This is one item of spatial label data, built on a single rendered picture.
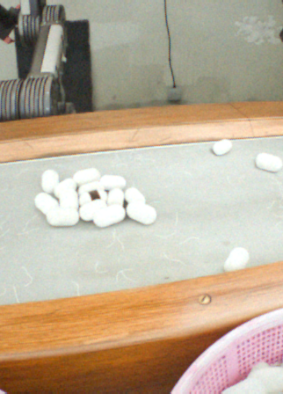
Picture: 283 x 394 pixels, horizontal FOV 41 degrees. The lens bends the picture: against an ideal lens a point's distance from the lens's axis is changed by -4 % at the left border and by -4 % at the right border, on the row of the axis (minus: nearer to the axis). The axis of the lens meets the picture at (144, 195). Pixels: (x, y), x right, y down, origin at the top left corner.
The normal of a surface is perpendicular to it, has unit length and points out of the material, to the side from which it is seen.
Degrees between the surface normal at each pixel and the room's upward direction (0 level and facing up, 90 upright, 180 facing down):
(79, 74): 87
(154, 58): 90
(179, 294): 0
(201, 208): 0
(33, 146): 45
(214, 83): 90
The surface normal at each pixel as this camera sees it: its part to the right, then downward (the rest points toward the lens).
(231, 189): 0.00, -0.86
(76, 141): 0.14, -0.25
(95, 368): 0.22, 0.51
